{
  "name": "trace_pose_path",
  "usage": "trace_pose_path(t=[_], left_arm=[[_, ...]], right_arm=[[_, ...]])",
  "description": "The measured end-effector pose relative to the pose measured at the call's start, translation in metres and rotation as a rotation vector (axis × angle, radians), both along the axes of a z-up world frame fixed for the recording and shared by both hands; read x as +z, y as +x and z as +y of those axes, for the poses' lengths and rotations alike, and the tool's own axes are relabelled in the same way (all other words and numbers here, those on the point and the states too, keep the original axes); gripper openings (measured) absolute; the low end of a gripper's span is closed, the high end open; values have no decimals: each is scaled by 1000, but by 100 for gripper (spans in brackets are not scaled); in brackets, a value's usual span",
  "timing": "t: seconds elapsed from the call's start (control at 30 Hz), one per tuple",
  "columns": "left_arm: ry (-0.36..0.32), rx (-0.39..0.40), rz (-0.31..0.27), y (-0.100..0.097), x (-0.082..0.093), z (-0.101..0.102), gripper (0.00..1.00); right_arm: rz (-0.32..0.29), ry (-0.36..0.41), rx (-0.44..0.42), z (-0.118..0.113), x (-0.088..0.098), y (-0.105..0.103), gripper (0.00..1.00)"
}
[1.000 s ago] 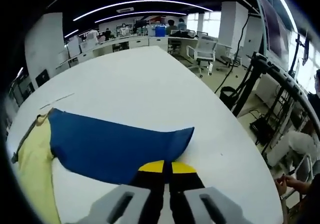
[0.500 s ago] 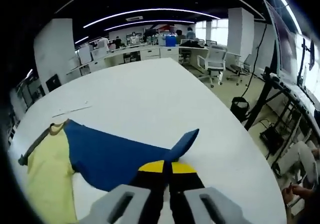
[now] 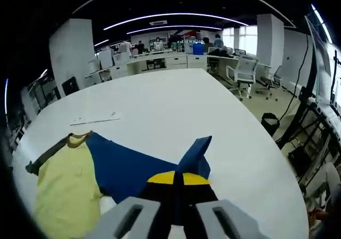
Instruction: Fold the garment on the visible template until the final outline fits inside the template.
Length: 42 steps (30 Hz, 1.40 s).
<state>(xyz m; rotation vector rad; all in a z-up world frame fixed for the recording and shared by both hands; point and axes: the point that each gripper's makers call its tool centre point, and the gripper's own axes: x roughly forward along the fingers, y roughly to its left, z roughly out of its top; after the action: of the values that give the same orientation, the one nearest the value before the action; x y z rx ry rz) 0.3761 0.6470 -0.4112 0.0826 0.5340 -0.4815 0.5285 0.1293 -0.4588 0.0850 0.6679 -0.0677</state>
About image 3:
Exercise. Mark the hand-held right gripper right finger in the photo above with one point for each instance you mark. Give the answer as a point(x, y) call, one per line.
point(197, 193)

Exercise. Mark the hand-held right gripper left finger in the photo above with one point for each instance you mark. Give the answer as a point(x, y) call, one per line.
point(160, 196)

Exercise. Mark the yellow blue black garment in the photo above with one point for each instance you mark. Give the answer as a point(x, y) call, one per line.
point(64, 183)

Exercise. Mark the black waste bin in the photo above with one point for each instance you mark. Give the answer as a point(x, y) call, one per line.
point(270, 124)

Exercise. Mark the white mesh office chair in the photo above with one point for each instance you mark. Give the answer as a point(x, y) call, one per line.
point(243, 71)

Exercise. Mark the black equipment rack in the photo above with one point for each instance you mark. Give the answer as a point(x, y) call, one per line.
point(317, 137)

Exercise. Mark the grey office chair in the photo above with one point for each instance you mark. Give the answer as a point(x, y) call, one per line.
point(270, 81)

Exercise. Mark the white office desks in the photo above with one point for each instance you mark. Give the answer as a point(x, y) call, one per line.
point(170, 61)

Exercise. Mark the black monitor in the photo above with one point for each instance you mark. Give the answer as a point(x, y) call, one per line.
point(70, 86)

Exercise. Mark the blue container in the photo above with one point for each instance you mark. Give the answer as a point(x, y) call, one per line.
point(199, 49)

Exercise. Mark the white board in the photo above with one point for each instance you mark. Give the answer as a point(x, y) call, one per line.
point(105, 59)

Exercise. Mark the short ceiling light strip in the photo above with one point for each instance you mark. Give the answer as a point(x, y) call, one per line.
point(173, 27)

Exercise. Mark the ceiling air vent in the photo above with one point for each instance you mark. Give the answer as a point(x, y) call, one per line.
point(158, 23)

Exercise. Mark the long ceiling light strip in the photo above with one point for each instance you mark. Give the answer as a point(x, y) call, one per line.
point(175, 15)

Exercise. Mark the side ceiling light strip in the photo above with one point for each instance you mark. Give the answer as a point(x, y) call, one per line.
point(322, 23)

